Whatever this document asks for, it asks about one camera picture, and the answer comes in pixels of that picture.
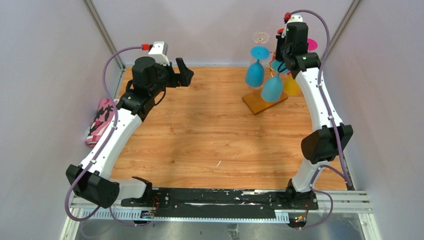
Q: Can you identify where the yellow wine glass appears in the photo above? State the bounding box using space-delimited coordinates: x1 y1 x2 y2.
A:
283 73 301 96

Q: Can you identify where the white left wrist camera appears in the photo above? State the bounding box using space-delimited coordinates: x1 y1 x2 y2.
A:
148 41 171 66

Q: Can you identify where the blue wine glass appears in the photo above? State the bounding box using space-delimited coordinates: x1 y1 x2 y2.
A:
261 60 288 103
244 45 270 88

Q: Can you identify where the wooden rack base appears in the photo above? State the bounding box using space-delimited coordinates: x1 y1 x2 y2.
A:
241 89 289 116

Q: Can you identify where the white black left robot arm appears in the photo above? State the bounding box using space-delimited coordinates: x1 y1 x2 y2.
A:
65 56 194 209

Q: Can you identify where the blue wine glass rear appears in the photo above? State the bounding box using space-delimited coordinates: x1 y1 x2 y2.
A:
244 45 270 88

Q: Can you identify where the blue wine glass front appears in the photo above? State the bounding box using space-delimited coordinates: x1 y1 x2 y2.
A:
261 60 288 103

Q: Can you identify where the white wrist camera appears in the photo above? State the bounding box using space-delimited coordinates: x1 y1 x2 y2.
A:
287 13 304 24
148 41 171 66

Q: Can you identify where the pink camouflage cloth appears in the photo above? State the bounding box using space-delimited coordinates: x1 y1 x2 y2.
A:
85 98 115 148

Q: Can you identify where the gold wire glass rack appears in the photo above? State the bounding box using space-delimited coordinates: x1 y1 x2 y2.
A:
266 33 277 77

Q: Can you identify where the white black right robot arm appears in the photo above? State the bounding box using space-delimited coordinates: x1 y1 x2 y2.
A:
278 20 353 209

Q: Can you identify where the magenta wine glass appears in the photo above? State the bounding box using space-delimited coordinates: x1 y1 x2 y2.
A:
307 38 319 52

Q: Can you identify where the aluminium frame rail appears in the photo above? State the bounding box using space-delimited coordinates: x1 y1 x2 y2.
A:
69 190 373 223

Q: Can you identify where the clear wine glass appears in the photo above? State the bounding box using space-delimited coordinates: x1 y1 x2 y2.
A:
252 31 270 44

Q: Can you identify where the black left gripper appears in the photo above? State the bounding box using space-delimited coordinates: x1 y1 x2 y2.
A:
149 57 193 97

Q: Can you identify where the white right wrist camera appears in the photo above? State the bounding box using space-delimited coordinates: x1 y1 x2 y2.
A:
287 13 304 24

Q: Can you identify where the black mounting base plate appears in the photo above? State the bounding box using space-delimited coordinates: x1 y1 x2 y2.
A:
120 187 319 220

